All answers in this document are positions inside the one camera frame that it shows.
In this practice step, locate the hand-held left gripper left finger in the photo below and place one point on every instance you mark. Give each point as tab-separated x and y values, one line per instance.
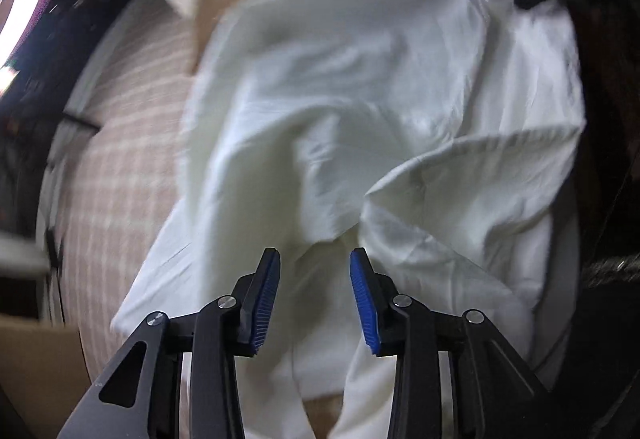
265	304

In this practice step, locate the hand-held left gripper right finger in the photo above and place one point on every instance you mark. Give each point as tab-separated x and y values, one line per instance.
364	304

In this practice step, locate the white shirt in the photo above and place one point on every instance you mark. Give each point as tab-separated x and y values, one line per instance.
350	94

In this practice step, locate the plaid bed blanket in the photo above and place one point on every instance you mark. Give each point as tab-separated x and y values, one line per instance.
125	144

